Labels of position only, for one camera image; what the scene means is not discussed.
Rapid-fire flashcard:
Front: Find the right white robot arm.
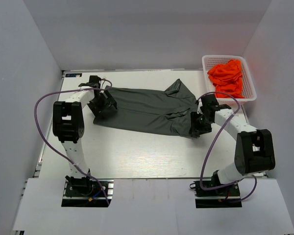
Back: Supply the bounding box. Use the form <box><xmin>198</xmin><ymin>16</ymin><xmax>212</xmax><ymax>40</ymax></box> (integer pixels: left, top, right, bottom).
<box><xmin>190</xmin><ymin>92</ymin><xmax>276</xmax><ymax>191</ymax></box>

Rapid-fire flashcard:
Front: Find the blue label sticker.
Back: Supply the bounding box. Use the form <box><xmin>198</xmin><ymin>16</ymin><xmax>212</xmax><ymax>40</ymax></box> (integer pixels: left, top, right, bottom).
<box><xmin>65</xmin><ymin>73</ymin><xmax>82</xmax><ymax>77</ymax></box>

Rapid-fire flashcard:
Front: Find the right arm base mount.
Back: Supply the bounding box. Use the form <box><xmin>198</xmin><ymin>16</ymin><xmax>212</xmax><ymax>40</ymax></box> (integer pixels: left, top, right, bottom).
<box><xmin>190</xmin><ymin>181</ymin><xmax>242</xmax><ymax>209</ymax></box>

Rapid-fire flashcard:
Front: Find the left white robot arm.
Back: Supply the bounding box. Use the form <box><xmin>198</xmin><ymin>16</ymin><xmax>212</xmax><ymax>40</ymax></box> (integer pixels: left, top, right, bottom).
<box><xmin>52</xmin><ymin>75</ymin><xmax>117</xmax><ymax>178</ymax></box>

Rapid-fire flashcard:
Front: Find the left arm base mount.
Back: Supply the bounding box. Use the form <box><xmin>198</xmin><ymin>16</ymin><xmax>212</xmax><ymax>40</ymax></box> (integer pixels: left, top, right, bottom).
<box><xmin>61</xmin><ymin>179</ymin><xmax>114</xmax><ymax>208</ymax></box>

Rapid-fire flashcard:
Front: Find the purple cable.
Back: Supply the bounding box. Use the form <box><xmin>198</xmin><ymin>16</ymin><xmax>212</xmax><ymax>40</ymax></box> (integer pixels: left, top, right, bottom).
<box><xmin>33</xmin><ymin>78</ymin><xmax>113</xmax><ymax>206</ymax></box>
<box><xmin>195</xmin><ymin>92</ymin><xmax>258</xmax><ymax>202</ymax></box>

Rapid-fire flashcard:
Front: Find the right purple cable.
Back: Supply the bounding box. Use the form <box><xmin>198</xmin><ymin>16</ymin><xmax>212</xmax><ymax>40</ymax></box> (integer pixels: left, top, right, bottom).
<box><xmin>195</xmin><ymin>92</ymin><xmax>258</xmax><ymax>202</ymax></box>

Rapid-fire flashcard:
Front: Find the orange t shirt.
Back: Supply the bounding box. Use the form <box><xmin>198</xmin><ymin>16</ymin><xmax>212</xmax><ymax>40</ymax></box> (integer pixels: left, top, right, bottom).
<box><xmin>207</xmin><ymin>59</ymin><xmax>245</xmax><ymax>99</ymax></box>

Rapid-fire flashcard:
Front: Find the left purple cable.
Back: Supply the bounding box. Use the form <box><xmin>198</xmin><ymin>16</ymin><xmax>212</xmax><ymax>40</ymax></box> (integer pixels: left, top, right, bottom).
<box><xmin>33</xmin><ymin>78</ymin><xmax>113</xmax><ymax>206</ymax></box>

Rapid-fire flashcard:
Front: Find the dark grey t shirt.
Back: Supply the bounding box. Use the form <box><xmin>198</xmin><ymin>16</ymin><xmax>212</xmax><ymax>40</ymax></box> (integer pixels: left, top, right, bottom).
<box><xmin>93</xmin><ymin>79</ymin><xmax>197</xmax><ymax>138</ymax></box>

